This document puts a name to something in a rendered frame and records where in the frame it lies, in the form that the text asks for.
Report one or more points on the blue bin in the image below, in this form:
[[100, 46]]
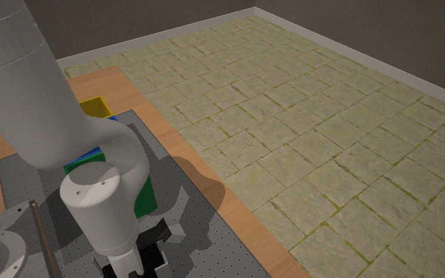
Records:
[[93, 151]]

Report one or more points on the yellow open bin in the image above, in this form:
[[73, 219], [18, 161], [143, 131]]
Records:
[[96, 107]]

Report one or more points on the green bin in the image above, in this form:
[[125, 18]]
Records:
[[145, 201]]

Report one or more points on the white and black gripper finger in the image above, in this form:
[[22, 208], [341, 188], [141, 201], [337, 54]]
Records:
[[133, 274]]

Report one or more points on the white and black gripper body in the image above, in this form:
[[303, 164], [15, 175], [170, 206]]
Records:
[[126, 262]]

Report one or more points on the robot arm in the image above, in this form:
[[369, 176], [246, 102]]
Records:
[[41, 119]]

